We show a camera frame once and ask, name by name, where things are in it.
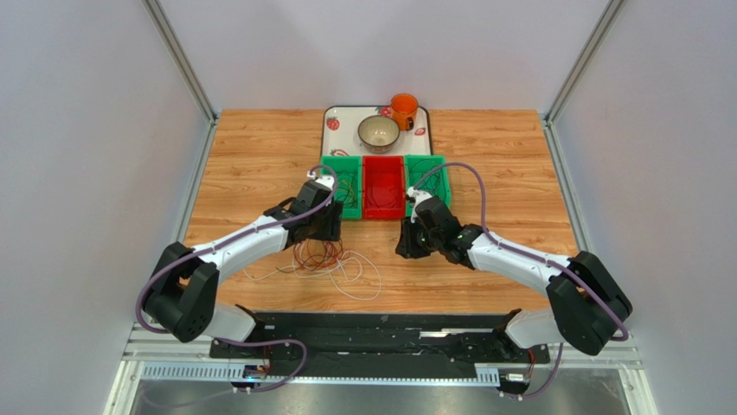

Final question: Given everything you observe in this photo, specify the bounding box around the dark brown wire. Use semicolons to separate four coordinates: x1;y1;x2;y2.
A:
276;241;347;274

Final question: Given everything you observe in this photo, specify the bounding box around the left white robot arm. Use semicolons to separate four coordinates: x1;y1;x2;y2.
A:
135;176;343;343

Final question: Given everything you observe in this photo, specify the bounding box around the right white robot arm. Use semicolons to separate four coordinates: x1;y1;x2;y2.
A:
395;188;633;361

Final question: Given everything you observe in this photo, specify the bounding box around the left green plastic bin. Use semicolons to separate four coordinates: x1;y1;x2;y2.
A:
321;156;362;220

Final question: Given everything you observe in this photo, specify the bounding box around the green plastic bin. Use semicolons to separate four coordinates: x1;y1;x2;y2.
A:
321;156;362;220
404;155;452;207

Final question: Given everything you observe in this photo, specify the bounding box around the red plastic bin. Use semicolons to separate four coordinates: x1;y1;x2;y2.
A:
362;156;406;220

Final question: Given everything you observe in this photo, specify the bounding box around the right green plastic bin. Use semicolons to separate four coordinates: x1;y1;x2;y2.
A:
404;155;452;207

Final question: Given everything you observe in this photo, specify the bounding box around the white strawberry tray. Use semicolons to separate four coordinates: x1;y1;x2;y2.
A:
321;105;433;156

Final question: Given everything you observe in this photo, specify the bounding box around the beige ceramic bowl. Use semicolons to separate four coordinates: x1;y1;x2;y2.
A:
357;115;401;154

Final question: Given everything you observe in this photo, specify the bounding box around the orange mug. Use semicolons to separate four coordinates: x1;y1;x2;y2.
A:
389;93;419;131

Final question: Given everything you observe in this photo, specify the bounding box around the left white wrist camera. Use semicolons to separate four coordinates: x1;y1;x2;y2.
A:
307;171;336;191

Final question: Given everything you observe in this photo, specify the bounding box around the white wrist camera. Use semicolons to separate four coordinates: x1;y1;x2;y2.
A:
307;171;336;191
406;186;433;222

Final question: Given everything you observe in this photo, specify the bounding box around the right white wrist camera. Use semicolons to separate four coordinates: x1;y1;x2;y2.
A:
406;186;433;222

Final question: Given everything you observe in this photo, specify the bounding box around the white wire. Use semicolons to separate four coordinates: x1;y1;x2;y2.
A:
241;250;383;302

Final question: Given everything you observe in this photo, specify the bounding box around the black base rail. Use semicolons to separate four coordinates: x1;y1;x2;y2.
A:
208;311;551;380

